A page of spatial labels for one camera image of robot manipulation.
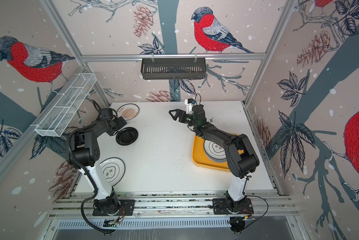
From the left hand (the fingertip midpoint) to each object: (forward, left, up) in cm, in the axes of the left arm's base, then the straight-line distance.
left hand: (119, 123), depth 102 cm
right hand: (-5, -39, +15) cm, 42 cm away
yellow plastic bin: (-26, -54, -1) cm, 60 cm away
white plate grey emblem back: (-21, -64, -2) cm, 67 cm away
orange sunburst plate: (+17, -1, -6) cm, 18 cm away
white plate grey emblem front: (-31, -4, -5) cm, 31 cm away
